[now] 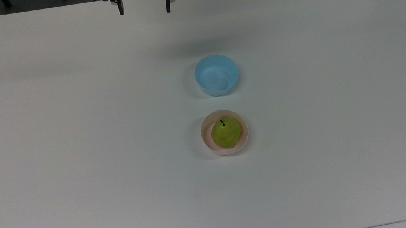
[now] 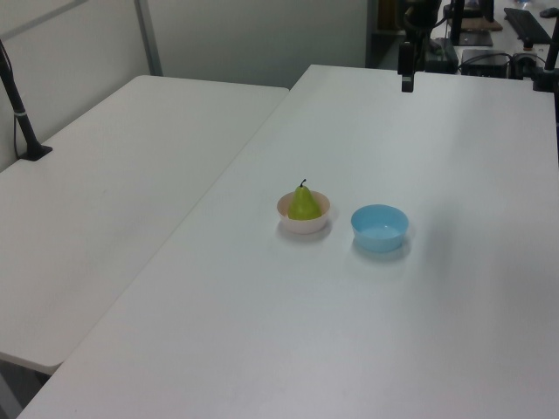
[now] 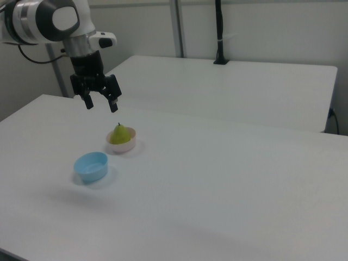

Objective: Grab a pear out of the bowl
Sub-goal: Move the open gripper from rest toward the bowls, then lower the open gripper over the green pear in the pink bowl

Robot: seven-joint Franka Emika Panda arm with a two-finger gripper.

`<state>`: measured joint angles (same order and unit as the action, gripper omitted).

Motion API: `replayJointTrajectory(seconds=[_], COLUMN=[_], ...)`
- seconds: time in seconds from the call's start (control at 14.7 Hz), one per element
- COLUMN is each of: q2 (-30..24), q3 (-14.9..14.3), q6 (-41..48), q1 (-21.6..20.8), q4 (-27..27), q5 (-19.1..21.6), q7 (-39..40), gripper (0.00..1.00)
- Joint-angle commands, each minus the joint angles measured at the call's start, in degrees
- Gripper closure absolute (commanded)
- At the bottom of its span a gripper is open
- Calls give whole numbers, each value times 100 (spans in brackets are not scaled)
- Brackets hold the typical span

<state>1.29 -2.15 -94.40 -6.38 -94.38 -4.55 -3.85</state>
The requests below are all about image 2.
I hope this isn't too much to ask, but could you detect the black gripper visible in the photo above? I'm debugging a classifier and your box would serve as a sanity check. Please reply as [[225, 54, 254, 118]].
[[399, 42, 415, 93]]

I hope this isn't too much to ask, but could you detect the green apple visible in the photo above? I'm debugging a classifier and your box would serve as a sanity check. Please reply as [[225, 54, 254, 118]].
[[286, 178, 323, 222]]

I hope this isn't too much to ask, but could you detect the light blue bowl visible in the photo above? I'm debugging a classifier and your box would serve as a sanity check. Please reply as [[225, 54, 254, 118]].
[[350, 203, 410, 254]]

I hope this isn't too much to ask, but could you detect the pink bowl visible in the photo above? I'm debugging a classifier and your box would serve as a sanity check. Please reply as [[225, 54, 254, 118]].
[[277, 190, 332, 236]]

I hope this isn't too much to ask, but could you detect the black monitor stand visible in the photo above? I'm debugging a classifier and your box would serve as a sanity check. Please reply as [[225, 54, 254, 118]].
[[448, 0, 495, 49]]

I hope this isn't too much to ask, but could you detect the black equipment box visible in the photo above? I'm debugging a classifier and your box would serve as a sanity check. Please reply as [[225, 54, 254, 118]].
[[459, 48, 512, 77]]

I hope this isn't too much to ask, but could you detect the brown wooden board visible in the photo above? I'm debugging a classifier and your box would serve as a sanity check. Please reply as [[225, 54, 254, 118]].
[[458, 16, 504, 33]]

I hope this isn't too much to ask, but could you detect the black keyboard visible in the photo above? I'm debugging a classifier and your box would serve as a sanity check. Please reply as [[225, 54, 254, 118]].
[[502, 6, 554, 45]]

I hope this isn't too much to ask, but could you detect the white side table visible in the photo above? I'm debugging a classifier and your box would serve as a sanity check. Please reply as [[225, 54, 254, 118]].
[[0, 74, 292, 375]]

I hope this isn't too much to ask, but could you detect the black clamped camera stand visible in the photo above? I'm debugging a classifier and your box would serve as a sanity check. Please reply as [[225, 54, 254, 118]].
[[530, 24, 559, 93]]

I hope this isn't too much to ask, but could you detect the grey metal partition post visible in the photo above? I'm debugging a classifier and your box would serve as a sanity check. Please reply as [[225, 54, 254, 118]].
[[134, 0, 164, 78]]

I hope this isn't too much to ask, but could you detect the black camera pole with base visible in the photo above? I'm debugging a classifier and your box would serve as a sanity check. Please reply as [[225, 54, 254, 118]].
[[0, 38, 54, 162]]

